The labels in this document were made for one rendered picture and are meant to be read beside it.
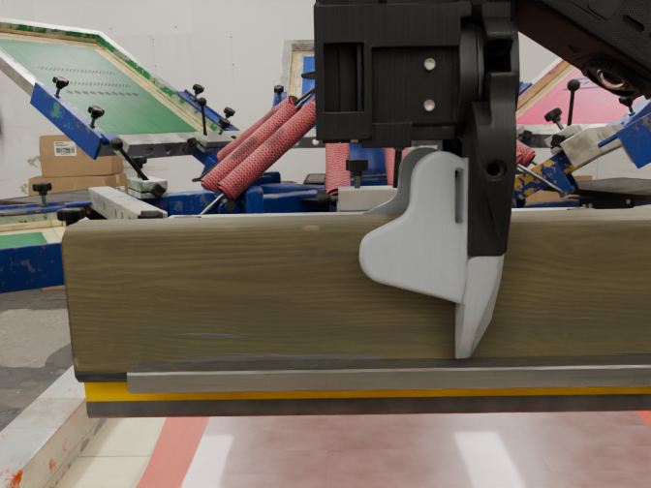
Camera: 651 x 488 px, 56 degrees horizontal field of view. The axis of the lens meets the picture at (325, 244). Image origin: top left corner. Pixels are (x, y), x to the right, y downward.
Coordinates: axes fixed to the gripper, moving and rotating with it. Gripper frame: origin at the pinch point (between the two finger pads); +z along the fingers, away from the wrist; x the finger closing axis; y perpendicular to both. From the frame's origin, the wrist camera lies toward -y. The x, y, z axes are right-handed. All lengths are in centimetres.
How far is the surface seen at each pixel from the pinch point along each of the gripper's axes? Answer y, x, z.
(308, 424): 8.8, -15.4, 13.9
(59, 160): 207, -412, 15
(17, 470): 25.4, -3.8, 10.4
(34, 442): 25.9, -6.9, 10.4
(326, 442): 7.3, -12.6, 13.8
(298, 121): 15, -112, -9
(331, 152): 7, -98, -3
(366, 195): 1, -72, 3
